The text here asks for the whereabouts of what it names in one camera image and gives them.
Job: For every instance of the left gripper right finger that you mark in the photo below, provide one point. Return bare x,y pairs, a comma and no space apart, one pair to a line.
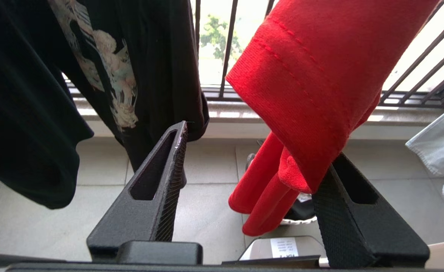
358,241

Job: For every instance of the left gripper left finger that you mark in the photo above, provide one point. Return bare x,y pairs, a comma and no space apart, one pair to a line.
138,219

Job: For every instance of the white garment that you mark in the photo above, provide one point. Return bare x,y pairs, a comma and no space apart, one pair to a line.
441,143

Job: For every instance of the black printed t-shirt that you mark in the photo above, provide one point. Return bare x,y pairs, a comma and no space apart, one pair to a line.
25,113

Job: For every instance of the red sweatshirt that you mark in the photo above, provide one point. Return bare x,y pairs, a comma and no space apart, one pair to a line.
312,83

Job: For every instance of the black metal window railing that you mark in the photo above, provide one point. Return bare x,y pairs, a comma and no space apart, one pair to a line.
227,41

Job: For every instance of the green tree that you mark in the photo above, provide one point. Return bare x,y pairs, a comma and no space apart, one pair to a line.
216,36

